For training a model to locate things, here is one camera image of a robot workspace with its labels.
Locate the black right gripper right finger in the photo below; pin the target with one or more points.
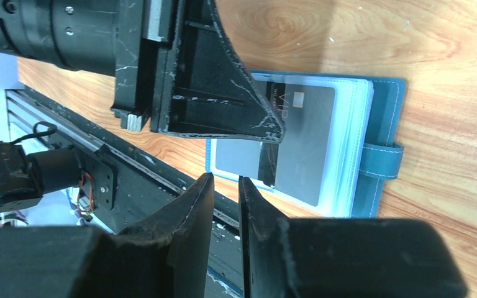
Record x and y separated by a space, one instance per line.
320 257

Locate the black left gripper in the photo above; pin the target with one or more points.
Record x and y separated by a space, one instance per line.
177 71

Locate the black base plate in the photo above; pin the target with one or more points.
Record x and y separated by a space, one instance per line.
137 184

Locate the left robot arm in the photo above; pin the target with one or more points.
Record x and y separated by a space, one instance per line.
73 35

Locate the teal leather card holder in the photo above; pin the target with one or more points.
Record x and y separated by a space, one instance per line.
362 153

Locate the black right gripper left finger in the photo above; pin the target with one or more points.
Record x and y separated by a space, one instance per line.
164 255

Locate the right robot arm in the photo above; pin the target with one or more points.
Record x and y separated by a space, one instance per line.
24 178

